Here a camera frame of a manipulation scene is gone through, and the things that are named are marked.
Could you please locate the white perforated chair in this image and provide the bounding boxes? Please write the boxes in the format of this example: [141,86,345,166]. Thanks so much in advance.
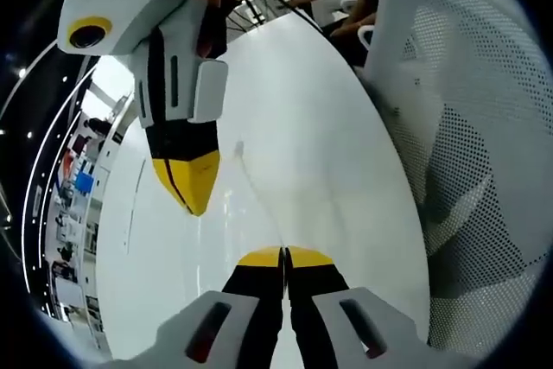
[361,0,553,347]

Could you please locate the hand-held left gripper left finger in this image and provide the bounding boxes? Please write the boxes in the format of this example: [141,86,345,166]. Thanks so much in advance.
[154,245,287,369]

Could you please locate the blue storage box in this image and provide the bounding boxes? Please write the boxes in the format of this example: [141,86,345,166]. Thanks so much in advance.
[75,169,95,196]

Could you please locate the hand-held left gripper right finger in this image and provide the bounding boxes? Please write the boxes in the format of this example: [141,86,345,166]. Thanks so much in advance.
[284,245,429,369]

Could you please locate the clear resealable plastic bag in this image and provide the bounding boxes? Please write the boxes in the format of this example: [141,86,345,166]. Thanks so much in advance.
[189,137,346,258]

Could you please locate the white chair armrest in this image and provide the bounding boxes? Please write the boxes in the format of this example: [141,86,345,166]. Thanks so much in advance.
[357,24,376,52]

